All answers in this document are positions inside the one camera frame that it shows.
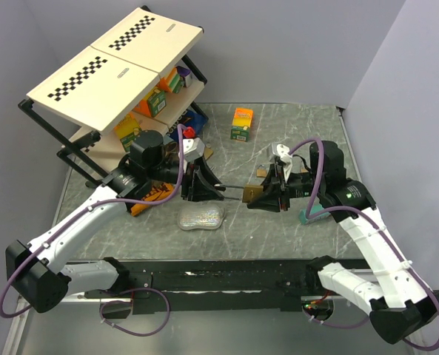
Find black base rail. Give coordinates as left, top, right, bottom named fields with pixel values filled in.
left=84, top=257, right=375, bottom=315

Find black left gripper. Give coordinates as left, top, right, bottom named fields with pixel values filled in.
left=147, top=155, right=225, bottom=202

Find purple white small box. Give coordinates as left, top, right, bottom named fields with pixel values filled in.
left=176, top=66, right=193, bottom=88

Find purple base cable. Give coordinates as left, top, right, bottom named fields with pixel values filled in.
left=99, top=288, right=171, bottom=337
left=302, top=295, right=370, bottom=330

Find cream black two-tier shelf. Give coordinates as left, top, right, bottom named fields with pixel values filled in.
left=19, top=6, right=207, bottom=186

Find orange green box on table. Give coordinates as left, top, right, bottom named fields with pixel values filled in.
left=230, top=107, right=254, bottom=142

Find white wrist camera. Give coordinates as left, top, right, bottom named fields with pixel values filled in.
left=182, top=127, right=205, bottom=163
left=267, top=143, right=292, bottom=182

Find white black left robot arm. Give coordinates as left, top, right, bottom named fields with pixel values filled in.
left=5, top=130, right=226, bottom=313

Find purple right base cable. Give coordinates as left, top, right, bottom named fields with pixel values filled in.
left=302, top=295, right=370, bottom=330

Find aluminium table frame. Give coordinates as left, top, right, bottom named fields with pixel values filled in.
left=2, top=103, right=427, bottom=355

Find orange green box middle shelf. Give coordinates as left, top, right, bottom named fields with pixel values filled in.
left=133, top=87, right=167, bottom=118

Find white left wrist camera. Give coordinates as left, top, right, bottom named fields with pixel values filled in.
left=182, top=127, right=205, bottom=163

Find orange snack bag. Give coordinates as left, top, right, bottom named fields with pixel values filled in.
left=130, top=182, right=174, bottom=217

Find large brass padlock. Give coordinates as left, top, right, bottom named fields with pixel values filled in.
left=218, top=183, right=263, bottom=204

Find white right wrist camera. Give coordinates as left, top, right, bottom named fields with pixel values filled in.
left=267, top=143, right=292, bottom=182

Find yellow green box lower shelf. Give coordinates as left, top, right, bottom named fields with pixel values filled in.
left=114, top=113, right=141, bottom=152

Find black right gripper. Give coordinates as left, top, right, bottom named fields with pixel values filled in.
left=247, top=163, right=325, bottom=212

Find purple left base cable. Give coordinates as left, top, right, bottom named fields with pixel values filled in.
left=99, top=288, right=171, bottom=337

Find teal rectangular box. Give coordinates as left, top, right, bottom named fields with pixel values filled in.
left=298, top=204, right=330, bottom=225

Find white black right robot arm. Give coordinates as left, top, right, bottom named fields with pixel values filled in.
left=245, top=138, right=439, bottom=351

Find orange green box upper right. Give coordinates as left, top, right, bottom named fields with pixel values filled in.
left=158, top=67, right=184, bottom=94

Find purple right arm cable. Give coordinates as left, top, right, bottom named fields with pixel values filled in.
left=287, top=137, right=439, bottom=351

